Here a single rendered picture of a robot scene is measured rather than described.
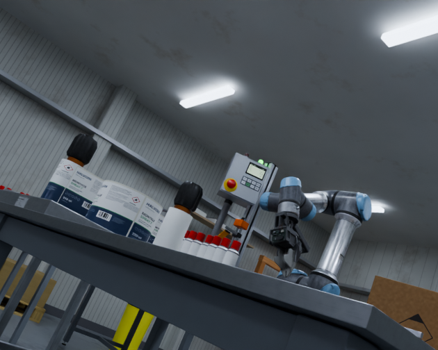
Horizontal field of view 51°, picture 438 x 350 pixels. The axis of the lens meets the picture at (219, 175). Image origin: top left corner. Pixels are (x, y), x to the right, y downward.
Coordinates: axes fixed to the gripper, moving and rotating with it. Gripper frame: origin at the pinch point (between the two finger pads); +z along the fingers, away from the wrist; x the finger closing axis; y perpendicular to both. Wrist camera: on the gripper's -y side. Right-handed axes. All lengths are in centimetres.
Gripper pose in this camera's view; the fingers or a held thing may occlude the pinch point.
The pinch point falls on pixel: (287, 273)
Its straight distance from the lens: 157.2
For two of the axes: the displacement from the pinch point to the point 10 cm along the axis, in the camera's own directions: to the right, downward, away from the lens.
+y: -6.5, -4.9, -5.8
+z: -1.5, 8.3, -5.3
